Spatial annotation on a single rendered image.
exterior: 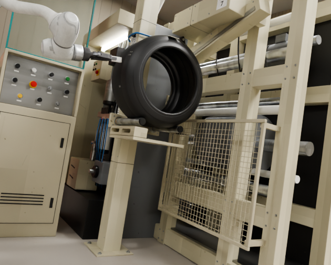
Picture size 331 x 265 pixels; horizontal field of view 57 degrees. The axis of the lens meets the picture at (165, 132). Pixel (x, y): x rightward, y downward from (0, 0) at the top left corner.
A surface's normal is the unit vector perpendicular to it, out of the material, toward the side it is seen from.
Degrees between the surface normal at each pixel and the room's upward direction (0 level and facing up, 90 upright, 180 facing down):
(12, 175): 90
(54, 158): 90
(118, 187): 90
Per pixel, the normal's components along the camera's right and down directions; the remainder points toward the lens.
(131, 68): -0.24, -0.13
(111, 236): 0.54, 0.03
